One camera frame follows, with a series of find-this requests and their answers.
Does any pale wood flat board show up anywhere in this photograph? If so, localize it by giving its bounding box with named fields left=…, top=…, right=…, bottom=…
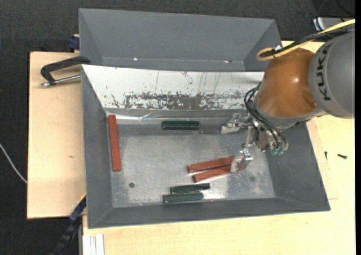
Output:
left=27, top=50, right=339, bottom=220

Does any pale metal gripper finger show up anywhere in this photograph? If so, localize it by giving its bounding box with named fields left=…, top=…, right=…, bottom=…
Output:
left=221, top=113, right=249, bottom=135
left=230, top=148, right=254, bottom=173

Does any dark green flat block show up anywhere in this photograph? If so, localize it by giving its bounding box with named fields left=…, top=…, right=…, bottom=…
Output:
left=162, top=192, right=205, bottom=204
left=161, top=120, right=201, bottom=131
left=170, top=182, right=211, bottom=195

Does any red-brown flat block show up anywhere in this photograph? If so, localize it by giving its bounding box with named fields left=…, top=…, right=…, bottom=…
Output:
left=108, top=114, right=122, bottom=173
left=187, top=156, right=237, bottom=173
left=192, top=164, right=245, bottom=183

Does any grey metal bin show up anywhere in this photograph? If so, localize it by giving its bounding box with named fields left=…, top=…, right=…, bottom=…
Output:
left=78, top=7, right=331, bottom=230

